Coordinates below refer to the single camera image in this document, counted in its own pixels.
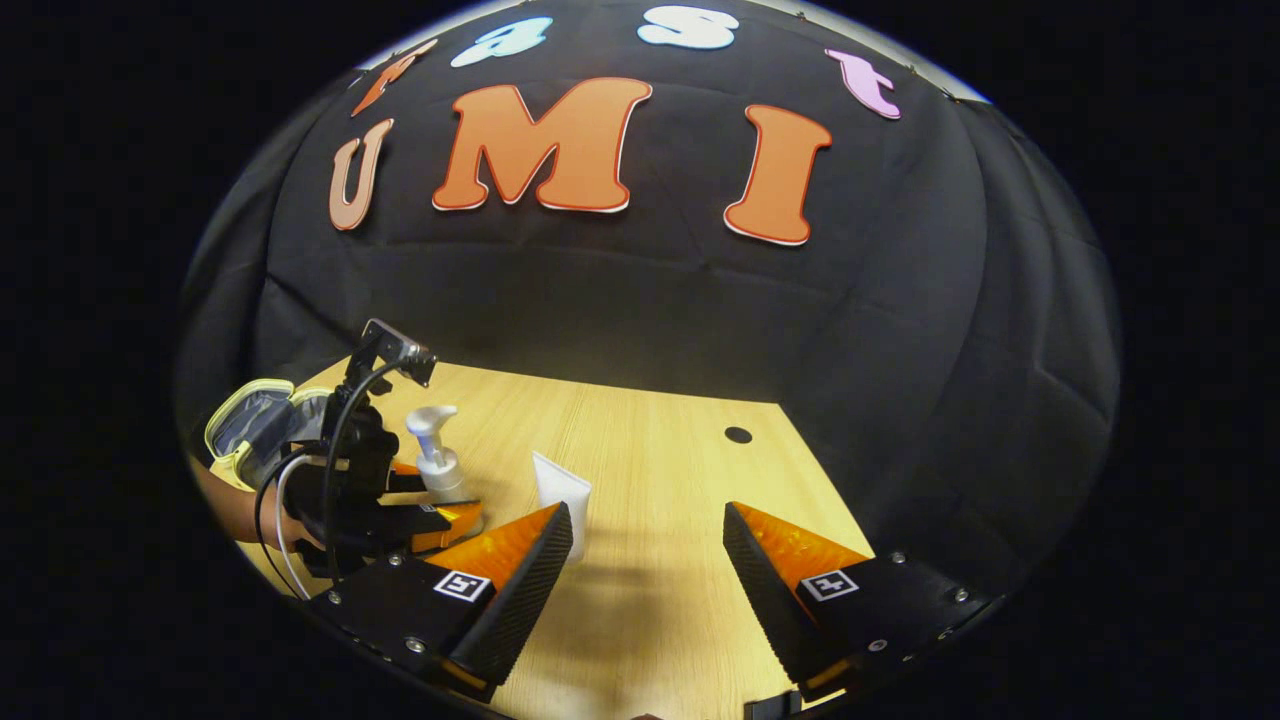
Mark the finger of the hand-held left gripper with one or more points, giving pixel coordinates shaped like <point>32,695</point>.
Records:
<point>440,522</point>
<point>408,478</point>

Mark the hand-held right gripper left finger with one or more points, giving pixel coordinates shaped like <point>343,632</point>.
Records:
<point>520,600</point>

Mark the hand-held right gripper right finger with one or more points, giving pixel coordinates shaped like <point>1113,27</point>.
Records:
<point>770,600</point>

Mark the white pump bottle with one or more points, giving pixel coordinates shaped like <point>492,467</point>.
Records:
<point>438,470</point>

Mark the white squeeze tube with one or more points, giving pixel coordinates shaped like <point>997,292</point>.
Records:
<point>562,490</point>

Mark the black backdrop cloth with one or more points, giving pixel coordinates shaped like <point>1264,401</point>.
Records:
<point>700,300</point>

